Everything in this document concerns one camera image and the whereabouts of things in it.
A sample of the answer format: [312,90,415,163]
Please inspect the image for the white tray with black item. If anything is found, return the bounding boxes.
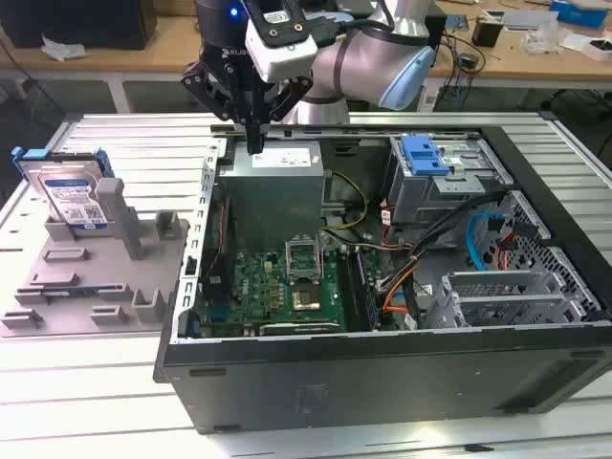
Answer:
[580,37,612,62]

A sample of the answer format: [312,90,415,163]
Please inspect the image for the metal drive cage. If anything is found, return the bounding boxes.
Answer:
[384,136,515,240]

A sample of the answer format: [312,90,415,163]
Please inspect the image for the blue drive carrier latch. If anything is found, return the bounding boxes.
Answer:
[401,136,451,177]

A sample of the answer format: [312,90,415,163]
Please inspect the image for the grey power supply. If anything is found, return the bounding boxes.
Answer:
[217,141,326,240]

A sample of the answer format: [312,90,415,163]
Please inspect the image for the clear plastic bags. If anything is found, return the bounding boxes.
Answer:
[520,26,560,54]

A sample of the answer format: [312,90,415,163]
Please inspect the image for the green motherboard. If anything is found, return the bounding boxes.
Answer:
[200,233,407,336]

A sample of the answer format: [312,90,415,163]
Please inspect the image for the multicolour wire bundle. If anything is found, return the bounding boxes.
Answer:
[375,241,422,295]

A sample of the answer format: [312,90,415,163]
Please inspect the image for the black open PC case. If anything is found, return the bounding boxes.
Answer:
[151,112,612,435]

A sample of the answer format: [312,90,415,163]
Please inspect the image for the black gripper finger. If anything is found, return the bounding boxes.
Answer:
[254,76,313,154]
[180,60,256,154]

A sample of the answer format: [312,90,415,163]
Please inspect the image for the orange flat wire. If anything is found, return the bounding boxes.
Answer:
[382,286,412,315]

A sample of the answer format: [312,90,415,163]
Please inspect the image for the white crumpled plastic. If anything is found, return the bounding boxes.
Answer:
[40,33,90,63]

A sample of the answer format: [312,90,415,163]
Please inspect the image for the black RAM stick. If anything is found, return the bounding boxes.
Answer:
[353,248,383,331]

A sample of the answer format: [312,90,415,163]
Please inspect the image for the yellow wire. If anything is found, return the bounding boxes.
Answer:
[320,170,369,231]

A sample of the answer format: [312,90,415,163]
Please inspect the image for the black camera cable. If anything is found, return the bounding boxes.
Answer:
[313,0,399,49]

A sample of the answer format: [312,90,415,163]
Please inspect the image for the metal socket cover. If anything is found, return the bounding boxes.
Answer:
[284,236,324,283]

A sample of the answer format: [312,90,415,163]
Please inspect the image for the black cable bundle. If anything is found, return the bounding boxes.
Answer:
[404,190,508,331]

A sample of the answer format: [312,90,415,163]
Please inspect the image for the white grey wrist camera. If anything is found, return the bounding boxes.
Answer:
[245,0,320,82]

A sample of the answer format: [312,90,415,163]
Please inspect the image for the orange red power wire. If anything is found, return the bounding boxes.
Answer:
[494,220,551,274]

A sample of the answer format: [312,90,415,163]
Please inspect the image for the grey parts rack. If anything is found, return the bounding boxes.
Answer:
[0,176,192,336]

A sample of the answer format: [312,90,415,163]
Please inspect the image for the CPU socket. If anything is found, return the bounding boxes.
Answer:
[291,286,322,312]

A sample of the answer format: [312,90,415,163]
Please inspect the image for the RAM stick with blue label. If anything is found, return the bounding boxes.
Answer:
[16,284,123,300]

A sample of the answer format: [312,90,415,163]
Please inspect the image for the small black cube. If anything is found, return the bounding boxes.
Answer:
[471,14,504,48]

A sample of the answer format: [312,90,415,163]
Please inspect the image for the grey flat box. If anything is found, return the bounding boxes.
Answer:
[501,9,558,33]

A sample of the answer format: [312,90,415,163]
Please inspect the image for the black computer tower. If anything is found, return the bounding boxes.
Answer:
[0,0,158,52]

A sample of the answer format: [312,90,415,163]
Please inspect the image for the metal disk bay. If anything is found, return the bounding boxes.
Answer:
[425,270,599,331]

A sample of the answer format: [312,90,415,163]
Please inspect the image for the blue data wire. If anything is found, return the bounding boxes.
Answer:
[466,209,503,273]

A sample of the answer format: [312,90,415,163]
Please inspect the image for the black RAM slot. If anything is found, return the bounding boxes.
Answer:
[337,251,364,331]

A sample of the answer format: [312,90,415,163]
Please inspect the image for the blue cardboard box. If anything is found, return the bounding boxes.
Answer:
[548,0,606,28]

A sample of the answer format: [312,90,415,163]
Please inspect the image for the hard disk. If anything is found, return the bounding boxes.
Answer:
[10,146,116,230]

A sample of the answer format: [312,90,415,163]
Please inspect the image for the wooden desk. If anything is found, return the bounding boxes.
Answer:
[0,0,612,114]

